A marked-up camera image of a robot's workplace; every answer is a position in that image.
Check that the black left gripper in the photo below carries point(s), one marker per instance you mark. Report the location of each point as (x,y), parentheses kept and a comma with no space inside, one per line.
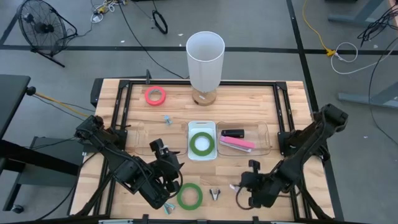
(164,169)

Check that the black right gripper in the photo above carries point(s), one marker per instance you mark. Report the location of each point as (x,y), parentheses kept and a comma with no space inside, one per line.
(262,189)

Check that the pale lilac staple remover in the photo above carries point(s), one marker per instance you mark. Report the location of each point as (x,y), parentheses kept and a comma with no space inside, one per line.
(233,187)

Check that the teal staple remover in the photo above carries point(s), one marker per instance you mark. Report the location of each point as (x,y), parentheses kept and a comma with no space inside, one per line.
(170,208)

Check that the green tape roll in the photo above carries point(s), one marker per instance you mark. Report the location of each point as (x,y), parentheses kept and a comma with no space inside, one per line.
(189,208)
(192,144)

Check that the black staple remover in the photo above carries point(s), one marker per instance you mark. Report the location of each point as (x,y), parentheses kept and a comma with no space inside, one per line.
(214,195)

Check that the black stapler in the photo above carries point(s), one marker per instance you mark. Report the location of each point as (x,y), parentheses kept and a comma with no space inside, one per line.
(233,133)

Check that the blue-grey staple remover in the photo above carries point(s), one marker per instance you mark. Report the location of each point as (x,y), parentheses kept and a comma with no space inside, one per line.
(168,119)

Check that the pink tape roll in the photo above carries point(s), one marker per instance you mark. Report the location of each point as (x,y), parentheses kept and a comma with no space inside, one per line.
(148,93)

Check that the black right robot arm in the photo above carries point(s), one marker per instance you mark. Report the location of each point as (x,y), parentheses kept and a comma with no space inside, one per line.
(311,140)

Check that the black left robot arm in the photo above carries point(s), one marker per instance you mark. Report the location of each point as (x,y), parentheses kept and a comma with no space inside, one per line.
(105,146)

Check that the clear plastic bin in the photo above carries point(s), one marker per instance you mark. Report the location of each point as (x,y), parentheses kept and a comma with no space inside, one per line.
(261,130)
(146,137)

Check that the white plastic bin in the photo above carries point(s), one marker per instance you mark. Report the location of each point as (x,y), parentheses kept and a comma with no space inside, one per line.
(202,125)

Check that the white paper cup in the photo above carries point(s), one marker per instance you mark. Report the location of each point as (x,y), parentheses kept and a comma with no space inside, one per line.
(205,62)

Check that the grey desk leg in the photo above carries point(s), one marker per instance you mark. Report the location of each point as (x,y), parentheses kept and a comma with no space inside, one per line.
(367,99)
(354,18)

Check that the orange rod with black knob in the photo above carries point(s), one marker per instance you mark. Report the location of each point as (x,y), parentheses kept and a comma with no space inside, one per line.
(31,91)

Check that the black side desk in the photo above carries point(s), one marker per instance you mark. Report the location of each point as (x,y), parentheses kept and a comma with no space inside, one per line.
(12,93)

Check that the black floor fan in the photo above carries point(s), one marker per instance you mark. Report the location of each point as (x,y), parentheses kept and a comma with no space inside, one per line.
(43,28)

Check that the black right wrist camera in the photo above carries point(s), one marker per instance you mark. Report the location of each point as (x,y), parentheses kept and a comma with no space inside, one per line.
(254,166)

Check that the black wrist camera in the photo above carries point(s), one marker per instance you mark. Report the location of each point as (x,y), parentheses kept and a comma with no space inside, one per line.
(158,146)
(254,166)

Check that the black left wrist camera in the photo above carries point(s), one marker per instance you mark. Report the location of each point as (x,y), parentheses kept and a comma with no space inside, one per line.
(158,146)

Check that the black metal table frame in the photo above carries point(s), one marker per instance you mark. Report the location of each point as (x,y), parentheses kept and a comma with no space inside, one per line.
(255,83)

